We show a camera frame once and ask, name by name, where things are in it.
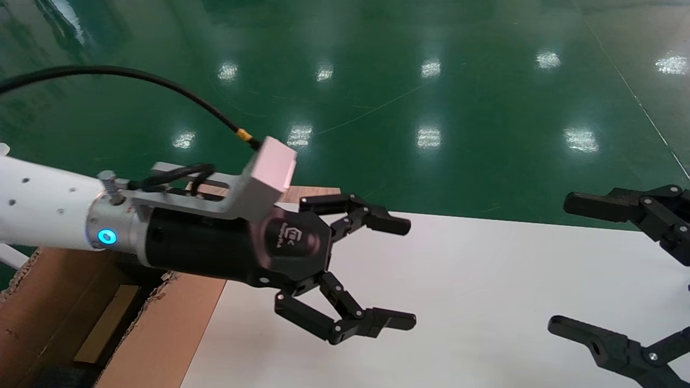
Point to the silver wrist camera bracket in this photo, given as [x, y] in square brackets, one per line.
[269, 172]

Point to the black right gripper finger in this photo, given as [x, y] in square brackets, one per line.
[593, 206]
[604, 345]

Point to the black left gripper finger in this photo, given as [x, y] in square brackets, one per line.
[396, 321]
[391, 224]

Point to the large cardboard box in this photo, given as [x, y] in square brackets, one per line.
[161, 334]

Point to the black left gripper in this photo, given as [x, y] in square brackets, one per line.
[205, 245]

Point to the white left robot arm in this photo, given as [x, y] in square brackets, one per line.
[43, 207]

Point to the white bar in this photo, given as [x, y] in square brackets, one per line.
[11, 257]

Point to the small cardboard box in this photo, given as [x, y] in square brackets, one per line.
[105, 326]

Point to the small white object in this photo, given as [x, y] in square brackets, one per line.
[3, 149]

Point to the wooden pallet board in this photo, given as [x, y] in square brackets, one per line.
[318, 193]

